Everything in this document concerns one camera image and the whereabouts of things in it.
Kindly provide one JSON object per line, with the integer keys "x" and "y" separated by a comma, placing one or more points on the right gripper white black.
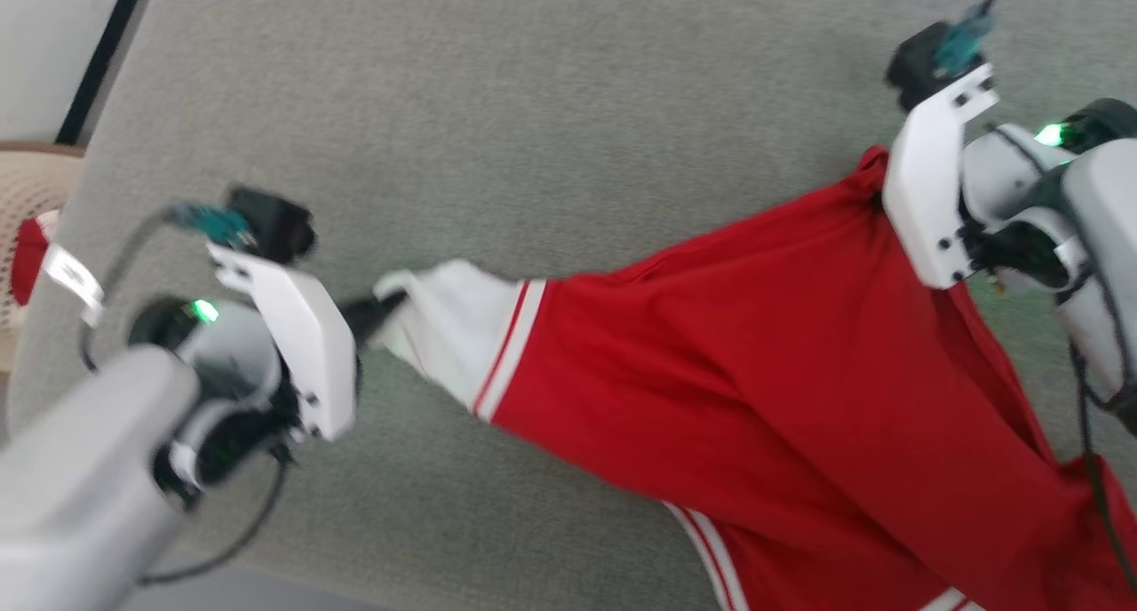
{"x": 928, "y": 194}

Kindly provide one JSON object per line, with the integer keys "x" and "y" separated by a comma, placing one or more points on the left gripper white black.
{"x": 306, "y": 345}

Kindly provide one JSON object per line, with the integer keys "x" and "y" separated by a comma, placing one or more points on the black skirting strip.
{"x": 102, "y": 60}

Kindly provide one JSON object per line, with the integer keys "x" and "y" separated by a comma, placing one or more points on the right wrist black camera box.
{"x": 915, "y": 69}

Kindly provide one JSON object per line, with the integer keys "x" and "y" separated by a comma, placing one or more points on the red garment with white stripes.
{"x": 799, "y": 371}

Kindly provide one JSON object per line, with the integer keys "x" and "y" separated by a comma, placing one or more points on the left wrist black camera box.
{"x": 275, "y": 225}

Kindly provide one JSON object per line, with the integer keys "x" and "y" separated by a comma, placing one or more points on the red cloth in basket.
{"x": 28, "y": 260}

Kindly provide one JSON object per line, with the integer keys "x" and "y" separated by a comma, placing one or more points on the beige woven laundry basket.
{"x": 35, "y": 180}

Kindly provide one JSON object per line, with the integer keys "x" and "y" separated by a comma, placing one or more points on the grey fabric sofa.
{"x": 551, "y": 105}

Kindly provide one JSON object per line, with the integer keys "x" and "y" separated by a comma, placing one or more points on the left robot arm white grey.
{"x": 80, "y": 469}

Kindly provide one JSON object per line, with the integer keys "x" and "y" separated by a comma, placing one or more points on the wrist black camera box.
{"x": 275, "y": 225}
{"x": 915, "y": 69}

